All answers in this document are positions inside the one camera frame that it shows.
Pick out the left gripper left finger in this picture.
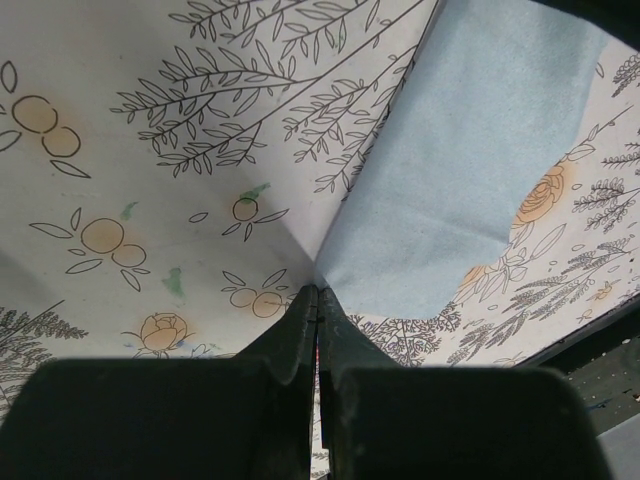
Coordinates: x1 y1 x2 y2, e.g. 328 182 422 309
1 286 318 479

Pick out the light blue cloth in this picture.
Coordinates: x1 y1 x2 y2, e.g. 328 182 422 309
317 1 609 318

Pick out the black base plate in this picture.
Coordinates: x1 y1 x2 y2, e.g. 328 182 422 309
522 297 639 434

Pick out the floral table mat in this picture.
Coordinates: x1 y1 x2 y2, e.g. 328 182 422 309
0 0 640 480

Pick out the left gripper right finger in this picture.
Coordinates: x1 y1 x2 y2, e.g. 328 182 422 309
318 289 612 479

